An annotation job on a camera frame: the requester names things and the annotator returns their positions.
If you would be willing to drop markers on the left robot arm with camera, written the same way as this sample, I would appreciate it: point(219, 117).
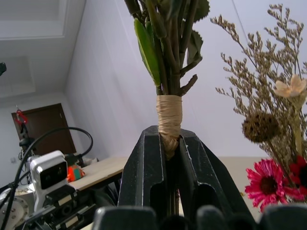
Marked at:
point(89, 139)

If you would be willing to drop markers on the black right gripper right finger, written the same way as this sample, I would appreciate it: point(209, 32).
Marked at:
point(206, 172)

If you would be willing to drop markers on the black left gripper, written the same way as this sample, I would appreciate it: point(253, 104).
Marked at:
point(60, 198)

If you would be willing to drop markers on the dark brown door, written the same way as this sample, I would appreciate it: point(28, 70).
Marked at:
point(48, 127)

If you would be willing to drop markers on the red carabiner hook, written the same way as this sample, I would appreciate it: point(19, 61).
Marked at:
point(21, 118)

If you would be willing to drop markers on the orange and green packet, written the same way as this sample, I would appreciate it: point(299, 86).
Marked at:
point(74, 173)

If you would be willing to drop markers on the green stem bouquet raffia tie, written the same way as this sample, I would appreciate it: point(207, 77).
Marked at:
point(169, 112)

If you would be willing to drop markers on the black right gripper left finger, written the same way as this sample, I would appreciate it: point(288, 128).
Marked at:
point(141, 172)

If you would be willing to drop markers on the black device on ceiling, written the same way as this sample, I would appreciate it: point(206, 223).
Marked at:
point(2, 69)

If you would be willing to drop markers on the dried flower bouquet pink daisies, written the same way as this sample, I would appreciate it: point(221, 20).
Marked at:
point(266, 182)

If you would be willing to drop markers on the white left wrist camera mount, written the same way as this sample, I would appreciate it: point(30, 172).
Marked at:
point(38, 189)

